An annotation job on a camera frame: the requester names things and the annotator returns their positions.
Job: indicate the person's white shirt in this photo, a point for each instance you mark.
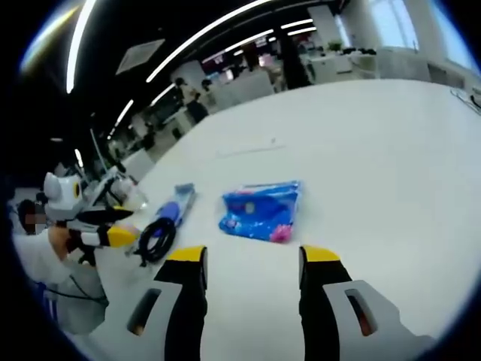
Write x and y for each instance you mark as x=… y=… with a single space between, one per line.
x=37 y=259

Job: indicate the ceiling vent panel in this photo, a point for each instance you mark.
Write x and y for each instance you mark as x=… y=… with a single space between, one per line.
x=139 y=56

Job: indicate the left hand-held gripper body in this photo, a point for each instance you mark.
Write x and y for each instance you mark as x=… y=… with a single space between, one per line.
x=62 y=199

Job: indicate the long ceiling light strip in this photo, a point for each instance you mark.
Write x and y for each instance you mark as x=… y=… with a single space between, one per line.
x=77 y=41
x=195 y=41

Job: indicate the clear plastic bottle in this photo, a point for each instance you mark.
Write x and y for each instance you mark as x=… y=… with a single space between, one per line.
x=131 y=195

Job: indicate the person's left hand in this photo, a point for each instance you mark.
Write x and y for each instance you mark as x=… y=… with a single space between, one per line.
x=60 y=242

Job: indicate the clear packet with blue disc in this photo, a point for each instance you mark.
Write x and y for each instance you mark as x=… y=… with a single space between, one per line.
x=176 y=203

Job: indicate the blue and pink packet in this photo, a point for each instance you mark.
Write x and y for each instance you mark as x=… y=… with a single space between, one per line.
x=259 y=210

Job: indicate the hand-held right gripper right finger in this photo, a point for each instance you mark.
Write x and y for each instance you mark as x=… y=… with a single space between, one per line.
x=319 y=308

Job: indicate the potted green plant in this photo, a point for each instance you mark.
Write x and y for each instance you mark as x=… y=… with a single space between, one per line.
x=335 y=45

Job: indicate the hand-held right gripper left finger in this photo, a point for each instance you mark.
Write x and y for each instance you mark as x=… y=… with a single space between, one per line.
x=184 y=312

